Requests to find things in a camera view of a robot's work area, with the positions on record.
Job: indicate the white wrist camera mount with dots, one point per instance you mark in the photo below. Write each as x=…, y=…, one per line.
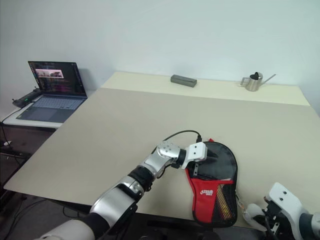
x=285, y=200
x=197, y=152

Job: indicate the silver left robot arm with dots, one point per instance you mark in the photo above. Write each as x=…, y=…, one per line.
x=150, y=165

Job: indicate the silver metal watering can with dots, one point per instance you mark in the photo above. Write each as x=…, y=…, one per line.
x=255, y=81

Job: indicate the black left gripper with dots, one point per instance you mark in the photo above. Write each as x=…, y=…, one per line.
x=193, y=168

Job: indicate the open grey laptop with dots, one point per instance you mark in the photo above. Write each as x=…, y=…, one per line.
x=55, y=92

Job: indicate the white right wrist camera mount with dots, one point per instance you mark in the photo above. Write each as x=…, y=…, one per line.
x=285, y=200

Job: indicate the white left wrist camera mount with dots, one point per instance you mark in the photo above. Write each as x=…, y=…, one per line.
x=197, y=152

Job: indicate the grey rectangular block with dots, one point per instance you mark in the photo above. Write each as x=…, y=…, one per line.
x=183, y=80

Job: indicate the black handheld controller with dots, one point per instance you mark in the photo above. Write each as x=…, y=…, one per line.
x=26, y=98

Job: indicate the black and red paddle case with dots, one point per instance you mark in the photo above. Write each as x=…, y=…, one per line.
x=206, y=200

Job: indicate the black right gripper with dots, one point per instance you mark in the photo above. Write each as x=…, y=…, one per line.
x=272, y=212

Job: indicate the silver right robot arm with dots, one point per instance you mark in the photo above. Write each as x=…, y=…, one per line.
x=310, y=225

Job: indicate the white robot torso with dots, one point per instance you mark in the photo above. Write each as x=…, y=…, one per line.
x=70, y=230

